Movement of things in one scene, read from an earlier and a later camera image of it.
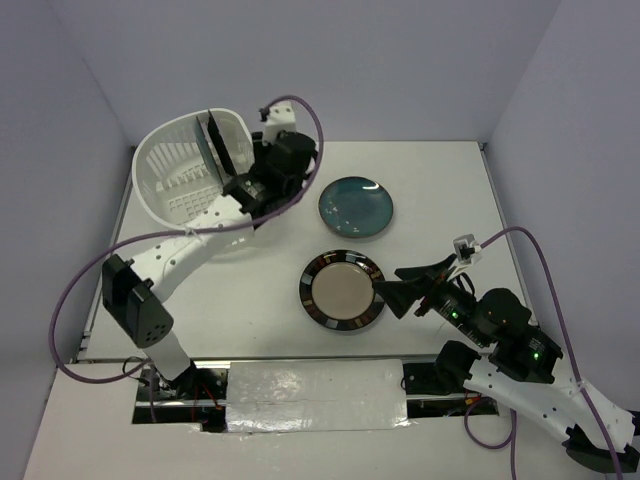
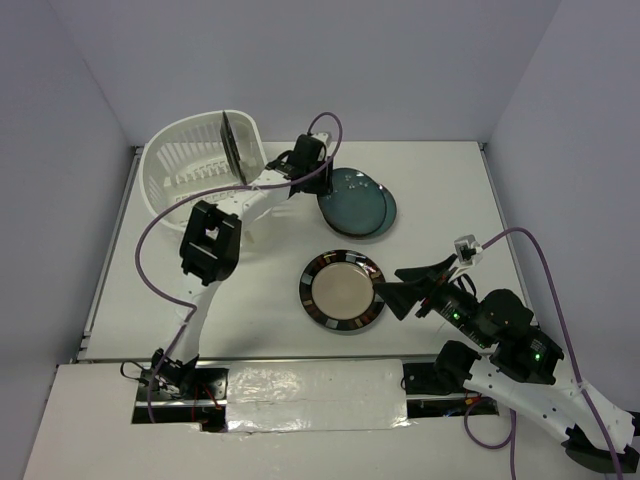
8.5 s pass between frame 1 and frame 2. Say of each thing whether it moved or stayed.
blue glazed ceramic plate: moved
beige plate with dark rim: stayed
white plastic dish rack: stayed
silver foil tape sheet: stayed
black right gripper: stayed
